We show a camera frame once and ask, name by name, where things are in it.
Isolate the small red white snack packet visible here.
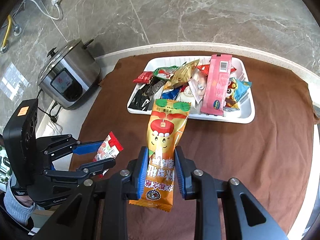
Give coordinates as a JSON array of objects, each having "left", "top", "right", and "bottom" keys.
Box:
[{"left": 93, "top": 131, "right": 124, "bottom": 178}]

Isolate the orange snack packet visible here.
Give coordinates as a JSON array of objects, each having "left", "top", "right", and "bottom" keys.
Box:
[{"left": 129, "top": 99, "right": 191, "bottom": 212}]

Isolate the green gold snack packet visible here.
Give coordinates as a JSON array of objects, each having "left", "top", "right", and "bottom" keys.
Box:
[{"left": 153, "top": 66, "right": 180, "bottom": 81}]

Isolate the pink snack packet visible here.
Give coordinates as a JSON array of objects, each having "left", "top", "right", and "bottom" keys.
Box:
[{"left": 200, "top": 54, "right": 232, "bottom": 116}]

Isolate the white red snack bag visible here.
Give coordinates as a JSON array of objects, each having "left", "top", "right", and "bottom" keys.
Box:
[{"left": 177, "top": 86, "right": 197, "bottom": 114}]

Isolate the translucent orange-print snack packet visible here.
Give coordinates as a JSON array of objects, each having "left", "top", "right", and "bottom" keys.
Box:
[{"left": 188, "top": 68, "right": 207, "bottom": 104}]

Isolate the person's left hand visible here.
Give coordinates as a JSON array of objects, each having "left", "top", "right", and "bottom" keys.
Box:
[{"left": 14, "top": 195, "right": 34, "bottom": 207}]

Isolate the black snack packet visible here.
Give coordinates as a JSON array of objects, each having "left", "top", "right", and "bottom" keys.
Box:
[{"left": 129, "top": 77, "right": 166, "bottom": 111}]

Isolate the stainless steel rice cooker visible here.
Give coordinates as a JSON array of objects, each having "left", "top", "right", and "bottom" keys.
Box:
[{"left": 37, "top": 38, "right": 101, "bottom": 110}]

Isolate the brown cloth mat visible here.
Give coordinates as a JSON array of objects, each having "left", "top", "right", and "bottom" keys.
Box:
[{"left": 79, "top": 54, "right": 319, "bottom": 232}]

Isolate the white plastic tray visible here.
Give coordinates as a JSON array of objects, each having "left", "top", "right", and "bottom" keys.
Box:
[{"left": 126, "top": 55, "right": 256, "bottom": 125}]

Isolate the blue cartoon snack packet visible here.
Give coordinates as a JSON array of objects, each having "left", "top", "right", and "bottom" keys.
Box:
[{"left": 223, "top": 77, "right": 252, "bottom": 112}]

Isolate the yellow gas pipe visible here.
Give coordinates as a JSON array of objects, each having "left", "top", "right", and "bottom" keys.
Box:
[{"left": 1, "top": 15, "right": 12, "bottom": 54}]

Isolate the black power cord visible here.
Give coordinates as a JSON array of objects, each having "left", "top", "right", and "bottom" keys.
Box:
[{"left": 36, "top": 89, "right": 61, "bottom": 124}]

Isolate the black tracking camera box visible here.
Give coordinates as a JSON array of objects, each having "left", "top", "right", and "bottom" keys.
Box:
[{"left": 3, "top": 99, "right": 39, "bottom": 187}]

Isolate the white charger cable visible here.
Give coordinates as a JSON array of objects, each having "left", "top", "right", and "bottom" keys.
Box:
[{"left": 11, "top": 0, "right": 63, "bottom": 21}]

